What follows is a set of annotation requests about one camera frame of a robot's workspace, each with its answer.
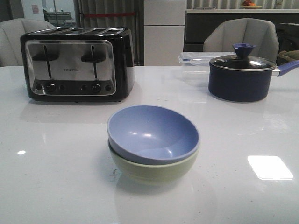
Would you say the blue bowl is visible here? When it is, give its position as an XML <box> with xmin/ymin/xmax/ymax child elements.
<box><xmin>107</xmin><ymin>105</ymin><xmax>200</xmax><ymax>165</ymax></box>

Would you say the light green bowl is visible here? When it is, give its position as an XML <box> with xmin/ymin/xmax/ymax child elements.
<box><xmin>108</xmin><ymin>143</ymin><xmax>200</xmax><ymax>186</ymax></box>

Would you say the clear plastic food container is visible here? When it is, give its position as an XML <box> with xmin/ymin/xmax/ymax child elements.
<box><xmin>178</xmin><ymin>52</ymin><xmax>235</xmax><ymax>88</ymax></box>

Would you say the black and steel toaster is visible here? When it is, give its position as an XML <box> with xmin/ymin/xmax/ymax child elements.
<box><xmin>21</xmin><ymin>27</ymin><xmax>135</xmax><ymax>102</ymax></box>

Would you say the white cabinet column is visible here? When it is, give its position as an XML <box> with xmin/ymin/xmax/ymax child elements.
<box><xmin>143</xmin><ymin>0</ymin><xmax>187</xmax><ymax>66</ymax></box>

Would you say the dark blue saucepan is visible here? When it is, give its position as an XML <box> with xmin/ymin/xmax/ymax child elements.
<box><xmin>208</xmin><ymin>60</ymin><xmax>299</xmax><ymax>102</ymax></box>

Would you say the glass lid with blue knob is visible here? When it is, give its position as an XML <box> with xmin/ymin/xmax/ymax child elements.
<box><xmin>209</xmin><ymin>43</ymin><xmax>276</xmax><ymax>71</ymax></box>

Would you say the flat tray on counter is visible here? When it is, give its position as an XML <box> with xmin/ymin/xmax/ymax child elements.
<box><xmin>195</xmin><ymin>6</ymin><xmax>217</xmax><ymax>10</ymax></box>

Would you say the grey upholstered chair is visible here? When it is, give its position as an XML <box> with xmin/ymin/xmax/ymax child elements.
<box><xmin>203</xmin><ymin>18</ymin><xmax>279</xmax><ymax>62</ymax></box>

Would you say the plate of fruit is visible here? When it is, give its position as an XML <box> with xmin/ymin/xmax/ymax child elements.
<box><xmin>240</xmin><ymin>0</ymin><xmax>262</xmax><ymax>9</ymax></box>

